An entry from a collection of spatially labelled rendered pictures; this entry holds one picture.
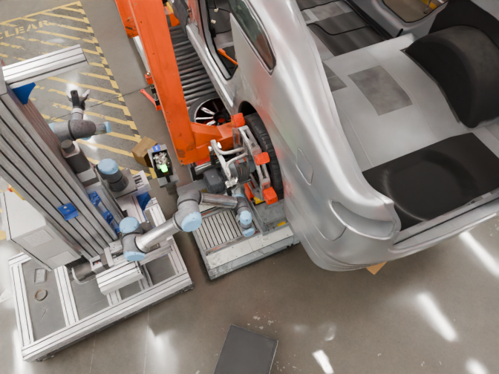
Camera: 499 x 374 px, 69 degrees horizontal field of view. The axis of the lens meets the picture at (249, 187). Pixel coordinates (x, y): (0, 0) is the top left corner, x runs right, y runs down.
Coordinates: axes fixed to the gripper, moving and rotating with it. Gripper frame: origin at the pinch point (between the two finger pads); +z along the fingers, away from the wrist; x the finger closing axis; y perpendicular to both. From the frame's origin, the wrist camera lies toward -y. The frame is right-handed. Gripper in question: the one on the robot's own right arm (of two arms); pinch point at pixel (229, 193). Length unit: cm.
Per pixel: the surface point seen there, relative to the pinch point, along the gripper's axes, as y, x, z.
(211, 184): -43, 3, 41
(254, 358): -49, 25, -96
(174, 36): -57, -34, 272
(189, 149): -13, 11, 60
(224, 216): -82, -1, 29
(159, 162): -26, 37, 69
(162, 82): 57, 18, 60
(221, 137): -15, -17, 62
